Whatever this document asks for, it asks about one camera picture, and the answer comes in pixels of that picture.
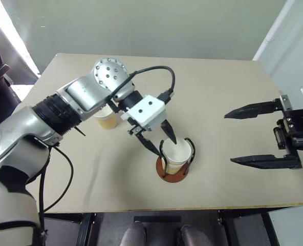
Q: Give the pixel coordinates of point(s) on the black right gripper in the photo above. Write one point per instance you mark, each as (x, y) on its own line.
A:
(296, 128)

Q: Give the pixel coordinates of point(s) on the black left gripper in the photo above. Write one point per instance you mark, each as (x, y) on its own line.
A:
(137, 130)

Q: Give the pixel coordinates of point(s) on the white paper cup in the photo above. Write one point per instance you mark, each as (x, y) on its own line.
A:
(174, 169)
(178, 153)

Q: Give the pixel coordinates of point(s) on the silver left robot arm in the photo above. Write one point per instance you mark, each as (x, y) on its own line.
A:
(82, 89)

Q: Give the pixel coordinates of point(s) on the brown paper cup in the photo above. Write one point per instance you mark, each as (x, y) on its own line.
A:
(108, 121)

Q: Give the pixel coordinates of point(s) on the black zip tie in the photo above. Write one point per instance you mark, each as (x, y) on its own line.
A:
(79, 131)

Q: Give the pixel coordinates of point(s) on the black flat bar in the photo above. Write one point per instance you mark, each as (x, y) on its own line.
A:
(156, 219)

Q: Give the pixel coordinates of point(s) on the dark rounded shape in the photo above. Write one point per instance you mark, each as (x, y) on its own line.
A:
(193, 237)
(134, 234)

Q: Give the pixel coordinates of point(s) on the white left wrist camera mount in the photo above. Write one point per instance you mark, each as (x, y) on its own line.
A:
(149, 112)

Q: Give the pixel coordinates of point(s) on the black metal table frame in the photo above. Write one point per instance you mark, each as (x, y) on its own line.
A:
(87, 228)

